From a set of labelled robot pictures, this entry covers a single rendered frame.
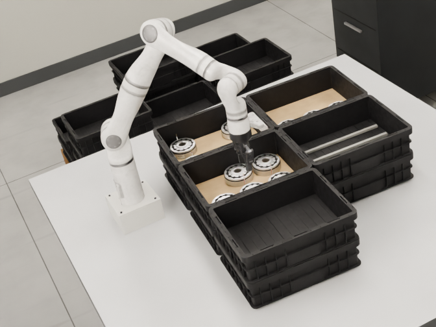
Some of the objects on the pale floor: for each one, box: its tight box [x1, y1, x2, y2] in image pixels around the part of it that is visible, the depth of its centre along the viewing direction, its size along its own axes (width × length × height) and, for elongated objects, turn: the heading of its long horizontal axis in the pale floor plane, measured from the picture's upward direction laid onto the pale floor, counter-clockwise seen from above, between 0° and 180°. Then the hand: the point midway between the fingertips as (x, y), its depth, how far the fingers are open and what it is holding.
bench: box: [29, 54, 436, 327], centre depth 317 cm, size 160×160×70 cm
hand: (245, 163), depth 273 cm, fingers open, 5 cm apart
